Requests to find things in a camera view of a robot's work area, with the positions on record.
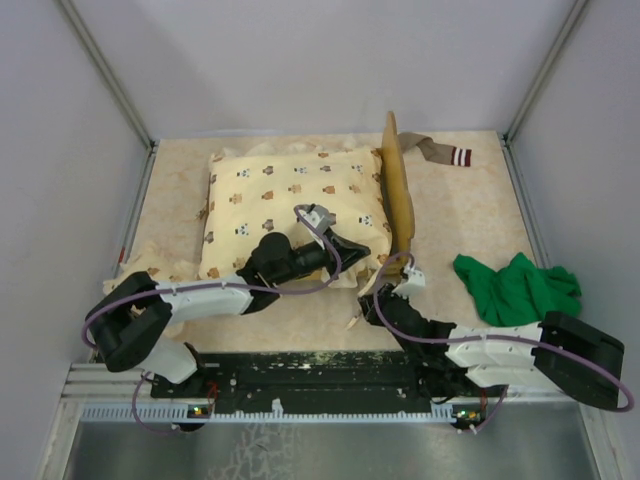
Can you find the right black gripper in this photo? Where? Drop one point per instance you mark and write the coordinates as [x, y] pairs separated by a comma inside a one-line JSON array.
[[369, 308]]

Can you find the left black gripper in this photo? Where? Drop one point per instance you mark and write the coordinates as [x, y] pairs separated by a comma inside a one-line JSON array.
[[348, 251]]

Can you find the wooden pet bed frame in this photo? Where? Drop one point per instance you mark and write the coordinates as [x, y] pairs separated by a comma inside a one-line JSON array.
[[364, 189]]

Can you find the cream animal print cushion cover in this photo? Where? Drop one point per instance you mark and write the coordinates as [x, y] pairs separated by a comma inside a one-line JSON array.
[[321, 275]]

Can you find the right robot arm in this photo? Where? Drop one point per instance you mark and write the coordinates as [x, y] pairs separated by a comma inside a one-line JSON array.
[[559, 353]]

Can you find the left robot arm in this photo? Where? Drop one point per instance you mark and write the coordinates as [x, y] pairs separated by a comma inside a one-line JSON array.
[[126, 327]]

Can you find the green cloth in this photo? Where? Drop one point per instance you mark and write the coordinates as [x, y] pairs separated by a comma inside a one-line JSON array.
[[519, 293]]

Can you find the brown striped sock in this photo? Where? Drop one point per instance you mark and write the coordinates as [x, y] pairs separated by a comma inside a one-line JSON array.
[[435, 152]]

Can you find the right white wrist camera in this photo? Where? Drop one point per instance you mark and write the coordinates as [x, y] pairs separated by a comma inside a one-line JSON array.
[[413, 281]]

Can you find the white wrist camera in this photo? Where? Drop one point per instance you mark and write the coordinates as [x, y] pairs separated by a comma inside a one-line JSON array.
[[316, 218], [413, 281]]

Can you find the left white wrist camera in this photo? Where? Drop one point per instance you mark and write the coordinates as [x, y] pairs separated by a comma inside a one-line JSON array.
[[316, 218]]

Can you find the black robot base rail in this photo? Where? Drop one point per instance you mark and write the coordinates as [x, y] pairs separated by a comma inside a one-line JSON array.
[[341, 387]]

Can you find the right aluminium frame post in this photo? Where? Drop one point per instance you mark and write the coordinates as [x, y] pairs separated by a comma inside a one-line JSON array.
[[569, 27]]

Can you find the aluminium frame post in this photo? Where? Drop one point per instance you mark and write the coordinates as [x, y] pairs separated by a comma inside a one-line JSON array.
[[104, 70], [569, 27]]

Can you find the left aluminium frame post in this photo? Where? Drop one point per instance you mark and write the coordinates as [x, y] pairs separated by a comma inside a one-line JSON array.
[[104, 70]]

